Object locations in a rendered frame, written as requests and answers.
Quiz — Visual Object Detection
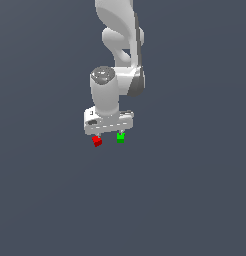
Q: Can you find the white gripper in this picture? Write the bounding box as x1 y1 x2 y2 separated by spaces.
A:
83 105 135 138

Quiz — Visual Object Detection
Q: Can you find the red cube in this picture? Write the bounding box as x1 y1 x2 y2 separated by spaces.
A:
91 135 103 148

